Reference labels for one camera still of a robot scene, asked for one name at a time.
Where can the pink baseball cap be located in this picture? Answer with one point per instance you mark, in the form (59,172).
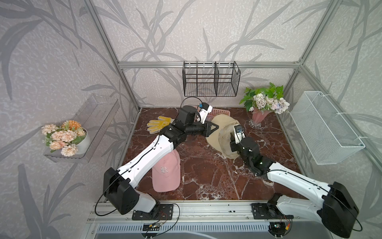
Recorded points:
(166,173)

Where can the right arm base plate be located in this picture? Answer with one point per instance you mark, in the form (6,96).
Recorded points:
(265,211)

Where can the white pot peach flowers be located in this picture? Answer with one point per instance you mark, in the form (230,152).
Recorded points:
(69,138)

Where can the white mesh wall basket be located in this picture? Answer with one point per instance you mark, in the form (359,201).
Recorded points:
(328,136)

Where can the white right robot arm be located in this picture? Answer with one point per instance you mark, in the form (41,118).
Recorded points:
(329,204)

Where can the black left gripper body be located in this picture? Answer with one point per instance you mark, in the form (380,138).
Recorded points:
(202,129)

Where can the yellow white work glove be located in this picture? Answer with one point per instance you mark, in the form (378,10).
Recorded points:
(155,125)

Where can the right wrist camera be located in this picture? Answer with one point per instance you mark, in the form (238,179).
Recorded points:
(239,133)

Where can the artificial flower bouquet green leaves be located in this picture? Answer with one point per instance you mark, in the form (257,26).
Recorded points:
(265,99)

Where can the pink perforated plastic basket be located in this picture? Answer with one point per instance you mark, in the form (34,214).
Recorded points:
(216,112)

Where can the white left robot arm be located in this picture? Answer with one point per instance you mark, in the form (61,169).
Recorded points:
(119,185)

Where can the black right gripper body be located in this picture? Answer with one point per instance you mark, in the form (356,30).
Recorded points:
(234,147)

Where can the clear acrylic wall shelf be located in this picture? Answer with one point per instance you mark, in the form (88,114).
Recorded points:
(94,116)

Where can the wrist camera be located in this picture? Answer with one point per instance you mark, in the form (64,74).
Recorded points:
(239,133)
(205,109)

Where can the beige baseball cap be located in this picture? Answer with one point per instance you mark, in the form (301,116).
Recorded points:
(221,138)

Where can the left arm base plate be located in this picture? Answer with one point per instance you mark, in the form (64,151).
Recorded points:
(160,212)

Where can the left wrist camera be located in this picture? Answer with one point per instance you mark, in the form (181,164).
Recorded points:
(205,109)

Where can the aluminium back crossbar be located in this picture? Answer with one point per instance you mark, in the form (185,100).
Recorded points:
(205,65)

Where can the black wire wall basket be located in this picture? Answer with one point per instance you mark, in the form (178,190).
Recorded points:
(220,81)

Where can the aluminium front rail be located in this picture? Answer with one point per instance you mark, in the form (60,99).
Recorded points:
(190,211)

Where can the aluminium frame corner post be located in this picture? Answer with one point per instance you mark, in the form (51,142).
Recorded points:
(323,24)

